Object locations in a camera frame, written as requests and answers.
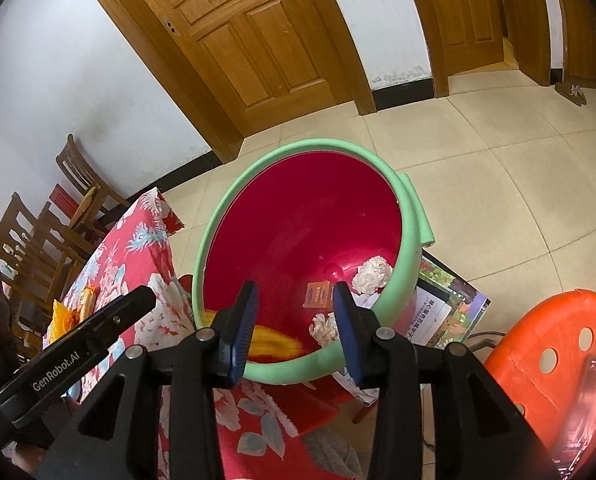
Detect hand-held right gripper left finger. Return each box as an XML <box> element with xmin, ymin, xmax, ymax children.
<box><xmin>40</xmin><ymin>280</ymin><xmax>259</xmax><ymax>480</ymax></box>

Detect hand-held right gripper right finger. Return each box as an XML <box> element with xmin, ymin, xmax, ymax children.
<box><xmin>332</xmin><ymin>282</ymin><xmax>561</xmax><ymax>480</ymax></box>

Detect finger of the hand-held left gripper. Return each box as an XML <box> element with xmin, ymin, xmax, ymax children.
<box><xmin>45</xmin><ymin>285</ymin><xmax>156</xmax><ymax>348</ymax></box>

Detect small paper ball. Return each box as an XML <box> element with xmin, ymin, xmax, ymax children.
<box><xmin>309</xmin><ymin>312</ymin><xmax>340</xmax><ymax>346</ymax></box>

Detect yellow foam net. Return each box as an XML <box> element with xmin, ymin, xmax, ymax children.
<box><xmin>203</xmin><ymin>310</ymin><xmax>305</xmax><ymax>364</ymax></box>

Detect orange cardboard box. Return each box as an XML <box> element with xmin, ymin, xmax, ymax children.
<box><xmin>303</xmin><ymin>282</ymin><xmax>334</xmax><ymax>309</ymax></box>

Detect orange snack items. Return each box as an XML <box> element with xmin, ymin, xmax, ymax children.
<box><xmin>48</xmin><ymin>300</ymin><xmax>86</xmax><ymax>347</ymax></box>

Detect large paper ball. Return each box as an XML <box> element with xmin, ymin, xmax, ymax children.
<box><xmin>352</xmin><ymin>256</ymin><xmax>395</xmax><ymax>295</ymax></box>

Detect red bucket with green rim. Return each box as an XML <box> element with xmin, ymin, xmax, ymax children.
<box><xmin>192</xmin><ymin>138</ymin><xmax>436</xmax><ymax>385</ymax></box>

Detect red floral tablecloth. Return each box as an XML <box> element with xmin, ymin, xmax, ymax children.
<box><xmin>43</xmin><ymin>187</ymin><xmax>360</xmax><ymax>480</ymax></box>

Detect white printed carton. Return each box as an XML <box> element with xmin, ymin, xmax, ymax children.
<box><xmin>334</xmin><ymin>360</ymin><xmax>380</xmax><ymax>407</ymax></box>

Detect red plastic stool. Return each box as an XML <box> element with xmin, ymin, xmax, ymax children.
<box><xmin>278</xmin><ymin>372</ymin><xmax>379</xmax><ymax>426</ymax></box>

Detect yellow seat cushion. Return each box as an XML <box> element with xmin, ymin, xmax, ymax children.
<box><xmin>75</xmin><ymin>185</ymin><xmax>102</xmax><ymax>224</ymax></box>

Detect tall wooden chair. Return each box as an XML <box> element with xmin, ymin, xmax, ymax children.
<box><xmin>0</xmin><ymin>191</ymin><xmax>86</xmax><ymax>311</ymax></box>

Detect wooden chair with cushion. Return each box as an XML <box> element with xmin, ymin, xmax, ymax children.
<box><xmin>55</xmin><ymin>133</ymin><xmax>130</xmax><ymax>223</ymax></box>

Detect orange plastic stool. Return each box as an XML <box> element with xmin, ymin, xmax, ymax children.
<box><xmin>483</xmin><ymin>288</ymin><xmax>596</xmax><ymax>467</ymax></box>

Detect smartphone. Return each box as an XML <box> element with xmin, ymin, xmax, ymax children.
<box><xmin>548</xmin><ymin>355</ymin><xmax>596</xmax><ymax>471</ymax></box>

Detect wooden panel door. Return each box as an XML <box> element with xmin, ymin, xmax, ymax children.
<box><xmin>553</xmin><ymin>0</ymin><xmax>596</xmax><ymax>93</ymax></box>
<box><xmin>70</xmin><ymin>0</ymin><xmax>379</xmax><ymax>163</ymax></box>
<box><xmin>400</xmin><ymin>0</ymin><xmax>551</xmax><ymax>98</ymax></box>

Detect brown slipper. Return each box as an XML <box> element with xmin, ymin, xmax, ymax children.
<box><xmin>555</xmin><ymin>81</ymin><xmax>587</xmax><ymax>107</ymax></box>

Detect black cable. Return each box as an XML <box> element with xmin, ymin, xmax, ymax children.
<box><xmin>467</xmin><ymin>332</ymin><xmax>510</xmax><ymax>356</ymax></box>

